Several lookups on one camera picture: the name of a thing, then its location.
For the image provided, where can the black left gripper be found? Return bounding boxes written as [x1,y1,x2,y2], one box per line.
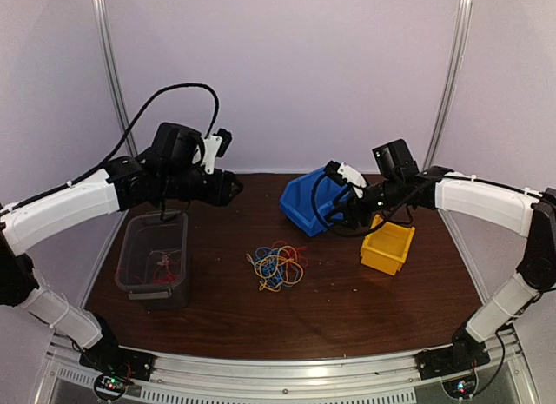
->
[160,166,243,206]

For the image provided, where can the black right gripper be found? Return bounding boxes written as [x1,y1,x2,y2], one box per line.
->
[325,176,404,230]

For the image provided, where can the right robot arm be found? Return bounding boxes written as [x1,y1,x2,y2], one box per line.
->
[319,139,555,378]

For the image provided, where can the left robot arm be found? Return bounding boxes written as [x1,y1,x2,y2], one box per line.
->
[1,123,242,373]

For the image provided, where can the blue plastic bin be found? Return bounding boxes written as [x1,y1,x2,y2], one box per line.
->
[280,168,350,237]

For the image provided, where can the yellow plastic bin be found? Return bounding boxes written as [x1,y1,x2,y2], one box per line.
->
[360,222,415,276]

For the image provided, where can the grey transparent plastic container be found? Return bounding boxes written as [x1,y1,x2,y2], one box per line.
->
[115,210,190,311]

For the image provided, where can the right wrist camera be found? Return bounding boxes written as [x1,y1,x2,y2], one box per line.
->
[324,161,369,199]

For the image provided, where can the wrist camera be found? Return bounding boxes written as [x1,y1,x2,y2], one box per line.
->
[324,161,369,199]
[201,129,233,175]

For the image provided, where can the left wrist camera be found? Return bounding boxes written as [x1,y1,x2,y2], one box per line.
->
[201,129,233,175]

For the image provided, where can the tangled coloured cable pile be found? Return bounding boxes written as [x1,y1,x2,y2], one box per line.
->
[245,241,312,293]

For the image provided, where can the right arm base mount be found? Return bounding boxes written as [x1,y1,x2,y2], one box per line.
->
[414,344,491,381]

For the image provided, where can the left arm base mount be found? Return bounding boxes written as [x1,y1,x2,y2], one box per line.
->
[79,348,155,381]

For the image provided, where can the left aluminium frame post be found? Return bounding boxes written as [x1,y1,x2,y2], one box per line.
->
[89,0,147,182]

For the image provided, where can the aluminium front rail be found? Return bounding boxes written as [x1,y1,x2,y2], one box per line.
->
[43,323,535,404]

